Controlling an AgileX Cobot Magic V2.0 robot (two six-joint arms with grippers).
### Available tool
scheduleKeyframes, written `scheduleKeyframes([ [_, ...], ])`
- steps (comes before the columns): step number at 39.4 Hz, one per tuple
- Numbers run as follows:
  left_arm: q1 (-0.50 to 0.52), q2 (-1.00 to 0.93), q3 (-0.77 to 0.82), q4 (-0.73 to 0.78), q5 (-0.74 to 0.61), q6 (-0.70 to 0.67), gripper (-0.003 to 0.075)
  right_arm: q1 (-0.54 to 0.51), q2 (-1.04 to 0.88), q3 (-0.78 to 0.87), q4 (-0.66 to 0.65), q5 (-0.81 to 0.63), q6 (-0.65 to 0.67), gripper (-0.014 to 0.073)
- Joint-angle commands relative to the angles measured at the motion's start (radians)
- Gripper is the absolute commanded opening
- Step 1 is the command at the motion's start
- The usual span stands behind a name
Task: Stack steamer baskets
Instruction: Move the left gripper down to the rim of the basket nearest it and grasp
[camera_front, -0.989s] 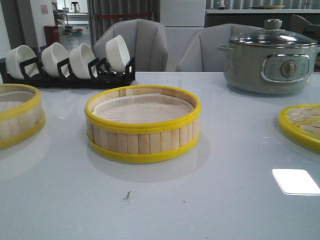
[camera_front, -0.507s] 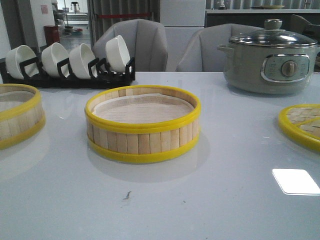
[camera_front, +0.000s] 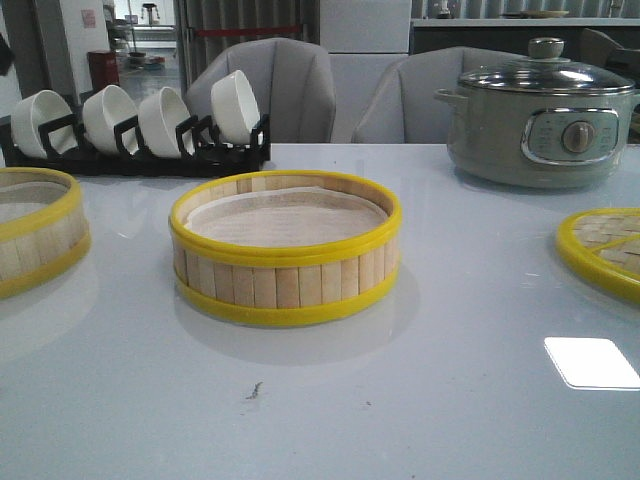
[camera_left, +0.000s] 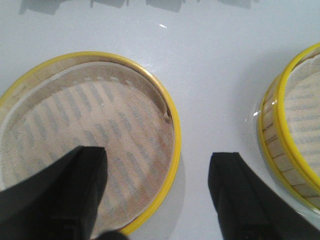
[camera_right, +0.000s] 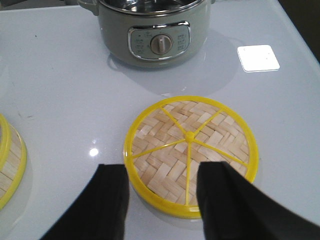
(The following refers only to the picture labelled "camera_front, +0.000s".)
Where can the woven bamboo steamer lid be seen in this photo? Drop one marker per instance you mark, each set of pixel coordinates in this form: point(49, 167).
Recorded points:
point(602, 247)

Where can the green electric cooking pot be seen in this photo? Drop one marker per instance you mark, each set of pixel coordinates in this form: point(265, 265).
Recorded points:
point(547, 141)

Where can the white bowl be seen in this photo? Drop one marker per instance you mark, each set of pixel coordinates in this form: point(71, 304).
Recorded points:
point(234, 107)
point(29, 114)
point(159, 115)
point(101, 112)

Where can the white cabinet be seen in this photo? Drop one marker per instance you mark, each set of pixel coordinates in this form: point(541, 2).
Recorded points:
point(362, 38)

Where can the left grey chair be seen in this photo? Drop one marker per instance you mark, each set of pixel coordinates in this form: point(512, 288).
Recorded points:
point(292, 82)

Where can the black dish rack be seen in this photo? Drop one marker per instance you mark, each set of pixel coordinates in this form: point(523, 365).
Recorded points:
point(201, 151)

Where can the bamboo steamer tier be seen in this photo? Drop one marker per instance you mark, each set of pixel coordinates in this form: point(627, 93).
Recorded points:
point(44, 244)
point(286, 286)

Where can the white steamer liner paper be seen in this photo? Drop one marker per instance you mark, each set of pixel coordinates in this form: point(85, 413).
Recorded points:
point(290, 217)

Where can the red bin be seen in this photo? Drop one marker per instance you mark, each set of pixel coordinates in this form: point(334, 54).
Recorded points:
point(103, 69)

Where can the right grey chair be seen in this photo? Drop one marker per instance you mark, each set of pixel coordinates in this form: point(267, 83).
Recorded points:
point(403, 108)

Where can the grey chair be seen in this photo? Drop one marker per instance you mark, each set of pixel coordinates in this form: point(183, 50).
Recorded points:
point(292, 82)
point(403, 108)

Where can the glass pot lid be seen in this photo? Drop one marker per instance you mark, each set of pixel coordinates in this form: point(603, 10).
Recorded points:
point(545, 71)

